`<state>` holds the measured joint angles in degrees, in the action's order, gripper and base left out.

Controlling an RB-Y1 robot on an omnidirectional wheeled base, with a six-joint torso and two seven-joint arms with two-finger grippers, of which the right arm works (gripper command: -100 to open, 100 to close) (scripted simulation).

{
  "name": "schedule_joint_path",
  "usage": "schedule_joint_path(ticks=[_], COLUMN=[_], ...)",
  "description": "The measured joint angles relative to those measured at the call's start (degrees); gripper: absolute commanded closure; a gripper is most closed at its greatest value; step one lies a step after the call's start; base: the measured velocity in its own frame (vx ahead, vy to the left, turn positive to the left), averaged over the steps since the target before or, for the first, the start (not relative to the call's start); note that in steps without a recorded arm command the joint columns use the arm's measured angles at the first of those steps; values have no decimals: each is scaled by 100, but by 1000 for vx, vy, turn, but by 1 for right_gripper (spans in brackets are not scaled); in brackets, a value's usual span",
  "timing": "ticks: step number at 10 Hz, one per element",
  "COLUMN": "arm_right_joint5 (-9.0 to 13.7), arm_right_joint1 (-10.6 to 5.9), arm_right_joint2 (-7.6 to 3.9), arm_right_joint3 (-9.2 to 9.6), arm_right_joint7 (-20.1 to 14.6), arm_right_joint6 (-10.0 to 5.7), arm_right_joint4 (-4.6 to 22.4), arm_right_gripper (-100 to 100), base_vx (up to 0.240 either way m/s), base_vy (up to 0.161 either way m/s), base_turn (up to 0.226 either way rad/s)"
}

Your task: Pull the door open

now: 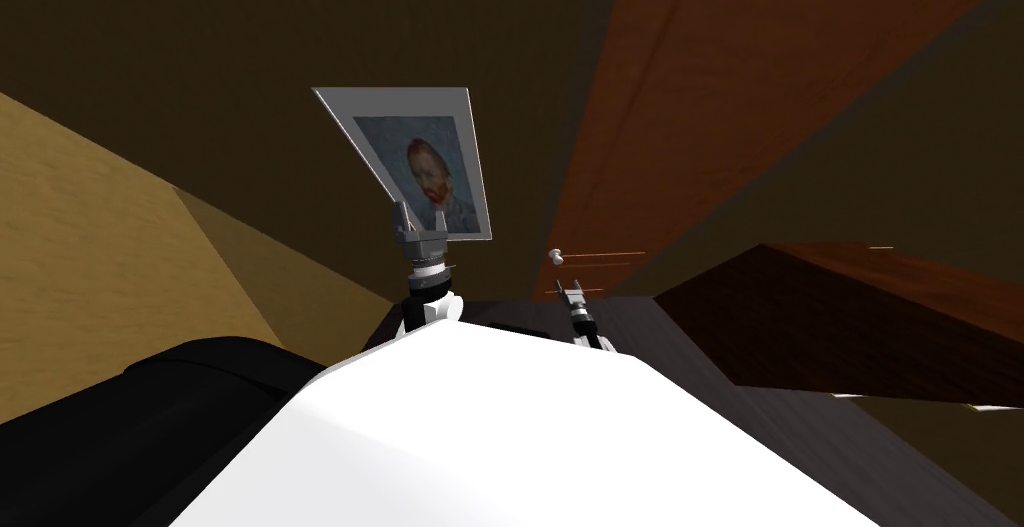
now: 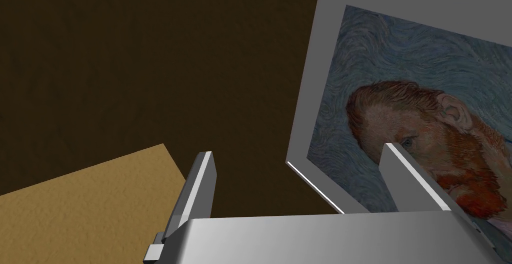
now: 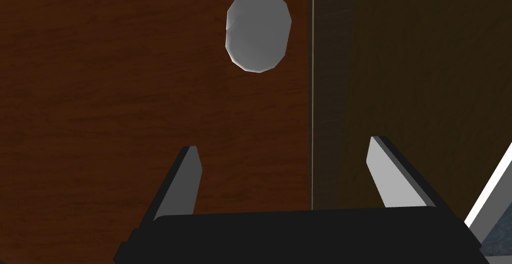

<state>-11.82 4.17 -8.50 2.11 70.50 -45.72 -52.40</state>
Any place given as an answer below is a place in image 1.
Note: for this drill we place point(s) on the white door knob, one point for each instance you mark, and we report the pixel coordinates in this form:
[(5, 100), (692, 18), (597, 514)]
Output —
[(555, 256)]

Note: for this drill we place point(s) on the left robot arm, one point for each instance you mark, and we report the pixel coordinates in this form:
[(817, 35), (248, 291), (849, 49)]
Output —
[(120, 431)]

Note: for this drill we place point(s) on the brown wooden door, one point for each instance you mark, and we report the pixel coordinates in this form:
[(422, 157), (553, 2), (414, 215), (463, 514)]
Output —
[(720, 95)]

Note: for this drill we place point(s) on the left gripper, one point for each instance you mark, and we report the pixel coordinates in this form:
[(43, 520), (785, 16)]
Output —
[(424, 245)]

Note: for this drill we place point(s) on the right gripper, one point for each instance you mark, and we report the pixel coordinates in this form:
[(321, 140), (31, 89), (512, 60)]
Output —
[(577, 303)]

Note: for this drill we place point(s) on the framed portrait painting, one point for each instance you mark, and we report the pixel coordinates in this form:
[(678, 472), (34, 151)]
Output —
[(424, 163)]

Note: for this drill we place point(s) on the dark brown wooden cabinet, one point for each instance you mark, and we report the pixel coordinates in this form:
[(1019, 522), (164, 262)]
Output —
[(848, 327)]

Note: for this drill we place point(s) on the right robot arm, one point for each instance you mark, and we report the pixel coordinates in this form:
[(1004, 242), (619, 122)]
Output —
[(590, 335)]

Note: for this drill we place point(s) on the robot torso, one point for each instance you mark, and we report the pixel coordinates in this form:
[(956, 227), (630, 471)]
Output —
[(496, 439)]

